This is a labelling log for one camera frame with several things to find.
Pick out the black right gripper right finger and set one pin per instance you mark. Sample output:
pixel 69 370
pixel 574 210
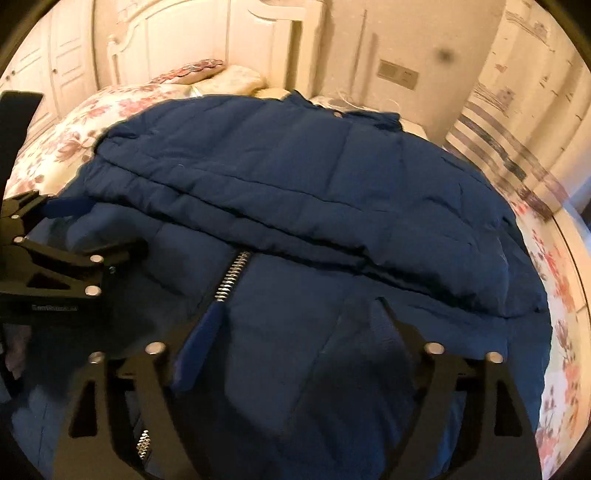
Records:
pixel 469 421

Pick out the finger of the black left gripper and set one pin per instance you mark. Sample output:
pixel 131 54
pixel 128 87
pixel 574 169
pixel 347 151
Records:
pixel 68 207

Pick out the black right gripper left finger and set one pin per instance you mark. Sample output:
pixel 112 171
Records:
pixel 91 441

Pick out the navy blue puffer jacket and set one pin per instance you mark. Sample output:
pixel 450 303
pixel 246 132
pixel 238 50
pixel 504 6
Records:
pixel 298 219

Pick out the floral pink quilt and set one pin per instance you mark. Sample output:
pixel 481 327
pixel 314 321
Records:
pixel 52 161

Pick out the white wardrobe doors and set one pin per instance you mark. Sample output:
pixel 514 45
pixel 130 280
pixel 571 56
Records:
pixel 56 59

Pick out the embroidered decorative pillow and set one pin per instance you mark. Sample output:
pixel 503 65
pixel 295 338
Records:
pixel 191 73

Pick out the yellow pillow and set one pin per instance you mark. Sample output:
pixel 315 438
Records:
pixel 238 80

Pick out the cream wooden headboard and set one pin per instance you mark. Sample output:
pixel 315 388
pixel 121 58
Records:
pixel 279 40

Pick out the white bedside table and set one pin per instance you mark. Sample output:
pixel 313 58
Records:
pixel 345 106

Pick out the patterned cream curtain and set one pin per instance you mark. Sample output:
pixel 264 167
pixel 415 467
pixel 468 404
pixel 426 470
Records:
pixel 529 103

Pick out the grey wall socket panel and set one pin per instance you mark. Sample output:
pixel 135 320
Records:
pixel 398 74

